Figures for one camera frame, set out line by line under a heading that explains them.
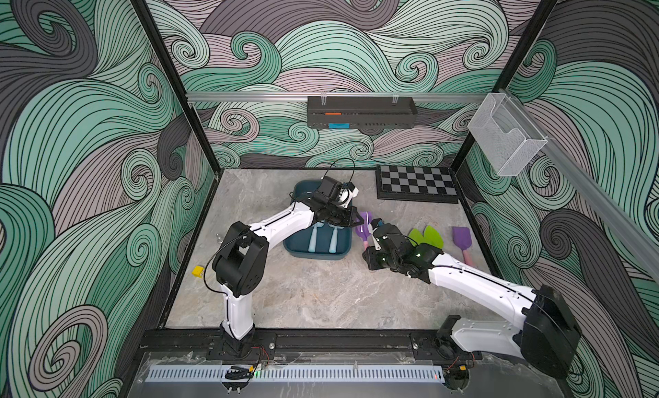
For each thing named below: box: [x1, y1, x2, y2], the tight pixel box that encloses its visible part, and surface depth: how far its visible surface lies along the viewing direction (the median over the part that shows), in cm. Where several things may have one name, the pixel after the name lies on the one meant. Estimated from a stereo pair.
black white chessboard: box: [374, 164, 461, 205], surface depth 113 cm
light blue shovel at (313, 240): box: [308, 221, 324, 254], surface depth 94 cm
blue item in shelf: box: [327, 122, 351, 129], surface depth 91 cm
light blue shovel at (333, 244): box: [327, 223, 345, 254], surface depth 94 cm
